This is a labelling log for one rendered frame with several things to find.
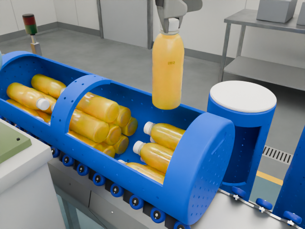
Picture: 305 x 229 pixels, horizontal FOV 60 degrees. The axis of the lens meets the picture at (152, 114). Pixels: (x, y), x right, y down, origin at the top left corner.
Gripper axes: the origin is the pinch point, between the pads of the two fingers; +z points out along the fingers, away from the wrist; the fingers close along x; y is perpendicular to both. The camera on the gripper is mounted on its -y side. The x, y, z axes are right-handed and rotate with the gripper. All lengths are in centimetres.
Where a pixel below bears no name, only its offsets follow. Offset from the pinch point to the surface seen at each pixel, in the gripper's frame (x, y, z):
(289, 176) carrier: 65, 31, 80
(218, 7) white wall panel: 337, -127, 65
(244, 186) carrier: 51, 15, 84
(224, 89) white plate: 58, -6, 42
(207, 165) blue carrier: -3.6, 13.9, 28.7
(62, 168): -10, -36, 53
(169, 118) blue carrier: 15.1, -8.0, 34.7
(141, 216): -10, -1, 52
